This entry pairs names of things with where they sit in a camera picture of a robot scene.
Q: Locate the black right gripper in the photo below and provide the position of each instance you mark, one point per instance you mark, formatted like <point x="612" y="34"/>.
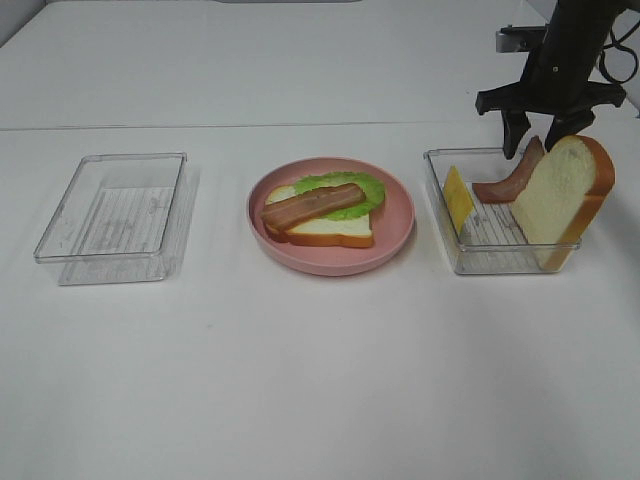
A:
<point x="549" y="87"/>

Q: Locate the bread slice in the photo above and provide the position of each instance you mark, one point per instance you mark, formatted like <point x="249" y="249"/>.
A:
<point x="563" y="191"/>
<point x="348" y="227"/>

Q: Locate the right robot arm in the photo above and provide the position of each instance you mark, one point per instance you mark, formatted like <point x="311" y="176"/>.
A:
<point x="579" y="25"/>

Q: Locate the curved bacon strip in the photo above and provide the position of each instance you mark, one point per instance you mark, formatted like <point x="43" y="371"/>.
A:
<point x="508" y="189"/>

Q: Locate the yellow cheese slice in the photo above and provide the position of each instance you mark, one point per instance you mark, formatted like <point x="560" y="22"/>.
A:
<point x="457" y="198"/>

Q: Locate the right clear plastic container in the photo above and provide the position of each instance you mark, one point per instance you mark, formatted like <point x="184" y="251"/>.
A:
<point x="490" y="242"/>

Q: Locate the clear plastic container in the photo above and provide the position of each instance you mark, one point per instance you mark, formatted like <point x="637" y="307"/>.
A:
<point x="490" y="242"/>
<point x="123" y="218"/>

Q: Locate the pink round plate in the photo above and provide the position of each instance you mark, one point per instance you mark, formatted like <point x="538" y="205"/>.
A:
<point x="392" y="223"/>

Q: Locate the left clear plastic container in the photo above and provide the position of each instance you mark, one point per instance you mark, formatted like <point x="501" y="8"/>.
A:
<point x="123" y="218"/>

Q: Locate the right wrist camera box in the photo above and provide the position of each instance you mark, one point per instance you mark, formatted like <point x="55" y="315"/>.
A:
<point x="512" y="39"/>

